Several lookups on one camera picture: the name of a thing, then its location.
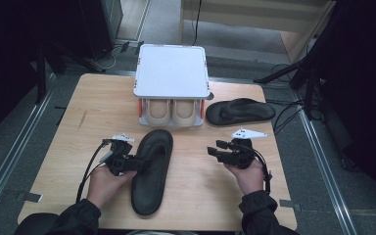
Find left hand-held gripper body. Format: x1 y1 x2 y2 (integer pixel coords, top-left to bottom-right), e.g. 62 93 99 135
104 132 136 177

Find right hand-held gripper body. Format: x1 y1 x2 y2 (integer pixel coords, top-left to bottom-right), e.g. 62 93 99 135
221 127 268 170

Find black flip-flop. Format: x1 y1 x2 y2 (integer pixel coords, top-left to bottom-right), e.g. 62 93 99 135
130 129 174 216
205 97 276 126

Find cream clog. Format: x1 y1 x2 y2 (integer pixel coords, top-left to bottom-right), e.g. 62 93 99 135
145 99 171 127
170 99 199 127

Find white two-tier shoe rack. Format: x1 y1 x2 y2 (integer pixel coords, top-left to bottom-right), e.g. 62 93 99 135
132 43 214 127

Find person's right hand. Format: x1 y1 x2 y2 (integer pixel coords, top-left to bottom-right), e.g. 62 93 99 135
224 159 264 196

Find person's left hand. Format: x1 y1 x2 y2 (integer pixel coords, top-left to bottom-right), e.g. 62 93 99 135
86 165 137 210

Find grey tape piece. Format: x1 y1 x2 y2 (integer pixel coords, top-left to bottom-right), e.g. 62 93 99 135
279 199 303 212
16 191 43 204

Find black tripod stand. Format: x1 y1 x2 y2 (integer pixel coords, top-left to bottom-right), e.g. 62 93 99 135
254 48 324 120

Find black metal stand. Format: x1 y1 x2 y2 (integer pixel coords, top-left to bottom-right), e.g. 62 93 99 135
33 42 67 106

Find dark cabinet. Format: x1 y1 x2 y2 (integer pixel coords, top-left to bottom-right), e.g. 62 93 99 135
77 0 124 60

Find black curtain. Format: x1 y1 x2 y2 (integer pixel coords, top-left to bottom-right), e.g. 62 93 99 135
0 0 89 148
306 0 376 210

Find right hand-held gripper black cable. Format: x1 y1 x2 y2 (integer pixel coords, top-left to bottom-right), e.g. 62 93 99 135
241 143 273 195

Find hand-held gripper black cable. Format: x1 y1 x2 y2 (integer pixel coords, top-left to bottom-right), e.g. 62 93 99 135
75 138 116 204
241 143 273 195

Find left hand-held gripper black cable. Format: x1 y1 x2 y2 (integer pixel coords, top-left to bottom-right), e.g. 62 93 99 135
75 138 116 204

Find black floor cables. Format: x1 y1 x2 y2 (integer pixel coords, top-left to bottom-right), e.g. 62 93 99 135
265 63 307 136

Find metal floor rail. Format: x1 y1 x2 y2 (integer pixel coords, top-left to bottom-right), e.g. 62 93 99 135
293 97 358 235
0 72 58 226

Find white floor cable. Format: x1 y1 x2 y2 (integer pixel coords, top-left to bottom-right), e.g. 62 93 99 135
89 45 117 71

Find black hanging cable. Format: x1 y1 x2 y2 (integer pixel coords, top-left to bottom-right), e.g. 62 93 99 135
191 0 204 47

